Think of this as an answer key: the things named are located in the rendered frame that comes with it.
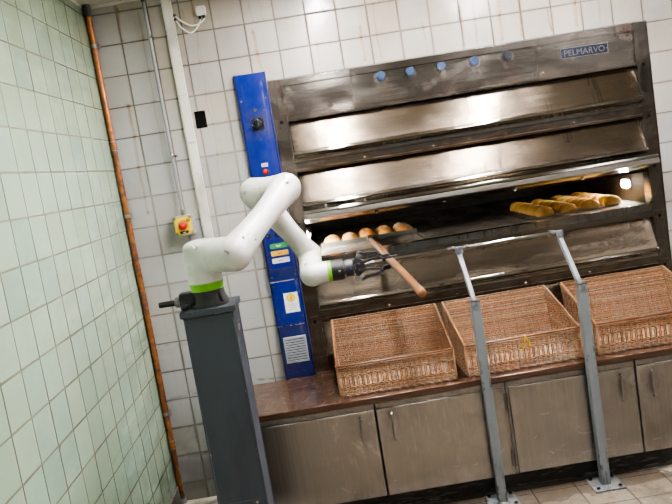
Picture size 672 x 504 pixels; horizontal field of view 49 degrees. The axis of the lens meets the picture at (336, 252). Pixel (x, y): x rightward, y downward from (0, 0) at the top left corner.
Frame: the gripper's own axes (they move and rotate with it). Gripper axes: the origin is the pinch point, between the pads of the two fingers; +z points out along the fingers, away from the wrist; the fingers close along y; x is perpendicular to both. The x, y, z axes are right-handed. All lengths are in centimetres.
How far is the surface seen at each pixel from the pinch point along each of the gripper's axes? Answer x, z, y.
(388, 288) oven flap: -58, 3, 23
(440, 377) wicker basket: -10, 16, 59
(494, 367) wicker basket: -9, 41, 58
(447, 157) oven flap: -61, 43, -39
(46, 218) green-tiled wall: 44, -127, -43
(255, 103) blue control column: -58, -49, -81
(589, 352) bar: 2, 82, 55
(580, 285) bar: 2, 81, 25
